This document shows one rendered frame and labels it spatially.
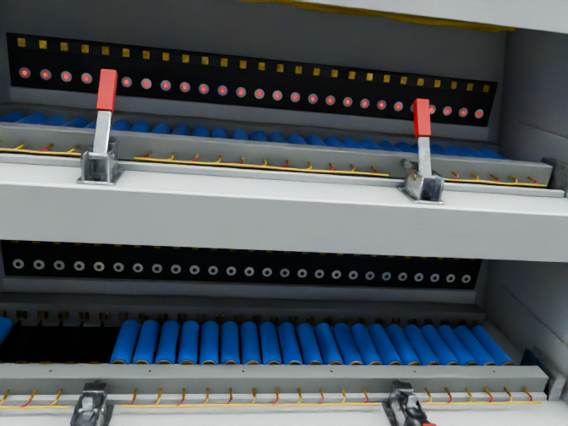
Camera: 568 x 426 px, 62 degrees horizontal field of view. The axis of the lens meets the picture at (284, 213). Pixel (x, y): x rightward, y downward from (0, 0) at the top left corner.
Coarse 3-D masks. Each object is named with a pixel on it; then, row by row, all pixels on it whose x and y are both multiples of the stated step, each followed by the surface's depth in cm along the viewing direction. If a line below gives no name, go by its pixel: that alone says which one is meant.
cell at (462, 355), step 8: (440, 328) 54; (448, 328) 54; (448, 336) 52; (456, 336) 52; (448, 344) 52; (456, 344) 51; (456, 352) 50; (464, 352) 50; (464, 360) 49; (472, 360) 48
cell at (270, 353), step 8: (264, 328) 50; (272, 328) 50; (264, 336) 49; (272, 336) 49; (264, 344) 48; (272, 344) 48; (264, 352) 47; (272, 352) 46; (280, 352) 47; (264, 360) 46; (272, 360) 45; (280, 360) 46
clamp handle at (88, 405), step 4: (84, 400) 37; (88, 400) 37; (92, 400) 37; (84, 404) 37; (88, 404) 37; (92, 404) 37; (84, 408) 37; (88, 408) 37; (92, 408) 37; (80, 412) 37; (84, 412) 37; (88, 412) 37; (92, 412) 37; (80, 416) 36; (84, 416) 36; (88, 416) 36; (92, 416) 36; (76, 420) 35; (80, 420) 35; (84, 420) 35; (88, 420) 35; (76, 424) 35; (80, 424) 35; (84, 424) 35; (88, 424) 35
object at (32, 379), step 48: (0, 384) 39; (48, 384) 40; (144, 384) 41; (192, 384) 42; (240, 384) 42; (288, 384) 43; (336, 384) 44; (384, 384) 44; (432, 384) 45; (480, 384) 46; (528, 384) 46
